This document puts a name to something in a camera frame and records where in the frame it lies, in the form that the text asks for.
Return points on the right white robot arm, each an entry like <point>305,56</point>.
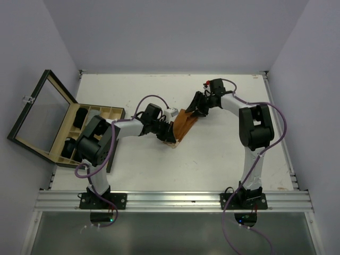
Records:
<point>256,132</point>

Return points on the white wall latch clip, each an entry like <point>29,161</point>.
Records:
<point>28,99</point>

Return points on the glass box lid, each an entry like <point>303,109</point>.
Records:
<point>43,126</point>

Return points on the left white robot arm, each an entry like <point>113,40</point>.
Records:
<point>97,142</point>

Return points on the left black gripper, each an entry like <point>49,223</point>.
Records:
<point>168,135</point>

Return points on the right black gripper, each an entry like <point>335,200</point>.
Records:
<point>196,103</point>

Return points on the black underwear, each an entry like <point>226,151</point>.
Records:
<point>80,117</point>
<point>69,145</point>

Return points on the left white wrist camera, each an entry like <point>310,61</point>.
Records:
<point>170,114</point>

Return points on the rolled black underwear in box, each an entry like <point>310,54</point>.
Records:
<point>69,145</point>

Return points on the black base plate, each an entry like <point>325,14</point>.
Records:
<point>229,200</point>
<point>89,200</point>

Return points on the grey striped underwear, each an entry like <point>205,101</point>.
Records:
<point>93,113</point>

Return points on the orange underwear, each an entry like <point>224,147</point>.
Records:
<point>182,124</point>

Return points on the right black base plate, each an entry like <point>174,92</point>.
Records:
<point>229,200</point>

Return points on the aluminium mounting rail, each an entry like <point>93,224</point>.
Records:
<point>179,202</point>

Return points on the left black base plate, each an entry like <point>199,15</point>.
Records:
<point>89,200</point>

